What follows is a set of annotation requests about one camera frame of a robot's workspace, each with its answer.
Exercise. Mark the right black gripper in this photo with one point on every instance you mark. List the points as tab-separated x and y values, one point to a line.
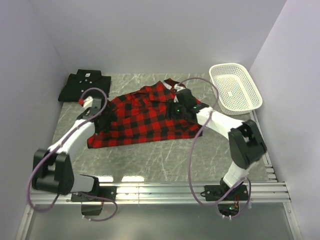
171	105

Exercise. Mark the red black plaid shirt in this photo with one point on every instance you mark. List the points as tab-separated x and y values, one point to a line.
141	118

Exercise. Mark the folded black button shirt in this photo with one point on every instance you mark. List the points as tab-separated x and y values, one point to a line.
84	79

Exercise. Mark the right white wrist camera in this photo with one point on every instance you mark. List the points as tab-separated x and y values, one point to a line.
177	87

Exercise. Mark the white plastic mesh basket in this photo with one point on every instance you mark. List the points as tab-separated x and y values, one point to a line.
237	93

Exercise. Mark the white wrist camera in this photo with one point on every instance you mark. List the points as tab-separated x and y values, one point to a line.
177	87
86	103

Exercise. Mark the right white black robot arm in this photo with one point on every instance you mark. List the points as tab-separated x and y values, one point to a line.
246	143

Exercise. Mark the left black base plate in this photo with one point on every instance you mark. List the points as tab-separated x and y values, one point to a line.
106	192

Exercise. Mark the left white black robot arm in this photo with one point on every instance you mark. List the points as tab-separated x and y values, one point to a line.
52	167

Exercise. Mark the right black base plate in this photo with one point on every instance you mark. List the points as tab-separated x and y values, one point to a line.
213	193

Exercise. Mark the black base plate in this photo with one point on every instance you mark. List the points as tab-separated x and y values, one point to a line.
213	193
106	192

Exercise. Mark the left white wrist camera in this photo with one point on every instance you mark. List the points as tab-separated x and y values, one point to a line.
86	103

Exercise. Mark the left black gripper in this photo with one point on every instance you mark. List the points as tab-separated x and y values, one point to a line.
110	118

